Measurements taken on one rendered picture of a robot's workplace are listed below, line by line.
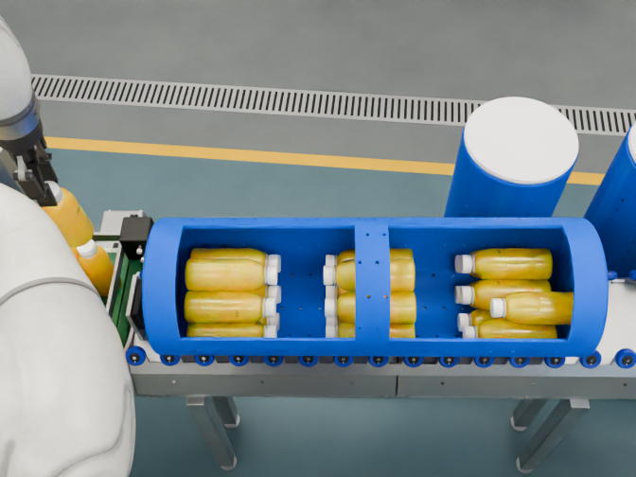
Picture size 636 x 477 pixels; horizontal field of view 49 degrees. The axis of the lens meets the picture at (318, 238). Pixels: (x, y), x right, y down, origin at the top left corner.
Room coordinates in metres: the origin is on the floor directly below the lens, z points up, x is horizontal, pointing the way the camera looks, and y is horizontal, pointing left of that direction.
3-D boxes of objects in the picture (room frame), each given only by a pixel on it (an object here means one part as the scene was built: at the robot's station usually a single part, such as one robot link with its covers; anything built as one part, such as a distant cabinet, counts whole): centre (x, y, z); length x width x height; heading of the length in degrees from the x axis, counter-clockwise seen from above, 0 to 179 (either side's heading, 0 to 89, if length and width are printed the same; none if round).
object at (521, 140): (1.12, -0.51, 1.03); 0.28 x 0.28 x 0.01
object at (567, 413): (0.60, -0.65, 0.31); 0.06 x 0.06 x 0.63; 87
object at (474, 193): (1.12, -0.51, 0.59); 0.28 x 0.28 x 0.88
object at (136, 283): (0.72, 0.40, 0.99); 0.10 x 0.02 x 0.12; 177
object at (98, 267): (0.84, 0.51, 0.98); 0.07 x 0.07 x 0.17
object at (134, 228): (0.93, 0.43, 0.95); 0.10 x 0.07 x 0.10; 177
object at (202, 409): (0.65, 0.34, 0.31); 0.06 x 0.06 x 0.63; 87
